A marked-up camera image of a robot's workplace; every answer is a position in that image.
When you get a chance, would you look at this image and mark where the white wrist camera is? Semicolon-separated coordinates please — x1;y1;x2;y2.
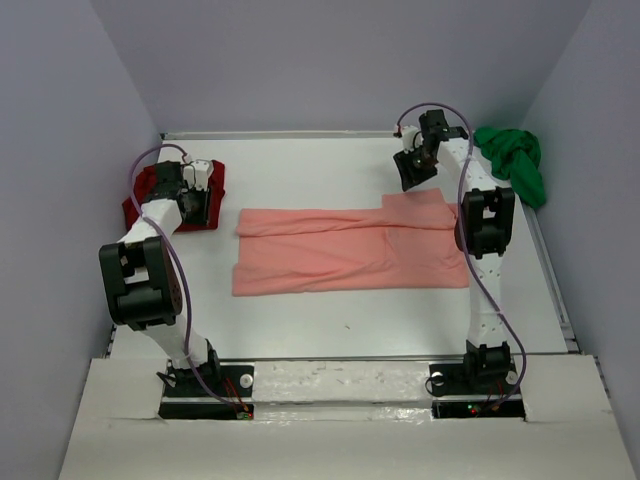
182;159;214;191
394;125;422;153

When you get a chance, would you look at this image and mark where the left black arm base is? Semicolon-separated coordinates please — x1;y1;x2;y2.
156;362;255;421

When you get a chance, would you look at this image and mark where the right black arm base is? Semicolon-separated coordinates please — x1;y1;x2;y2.
425;342;525;419

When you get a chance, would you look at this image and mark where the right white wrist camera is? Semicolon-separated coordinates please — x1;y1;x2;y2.
394;125;422;153

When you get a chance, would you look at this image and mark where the pink t-shirt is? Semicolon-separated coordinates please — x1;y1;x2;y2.
232;189;469;297

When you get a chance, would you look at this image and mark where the red folded t-shirt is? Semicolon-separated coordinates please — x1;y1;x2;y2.
134;160;225;232

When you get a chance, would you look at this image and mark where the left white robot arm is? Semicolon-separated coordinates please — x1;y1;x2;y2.
99;160;224;393

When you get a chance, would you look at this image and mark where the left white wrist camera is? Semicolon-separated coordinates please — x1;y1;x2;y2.
182;159;214;191

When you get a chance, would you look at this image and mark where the green crumpled t-shirt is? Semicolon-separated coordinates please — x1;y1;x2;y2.
474;127;547;209

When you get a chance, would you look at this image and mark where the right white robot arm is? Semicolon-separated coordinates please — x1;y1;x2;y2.
394;102;520;397

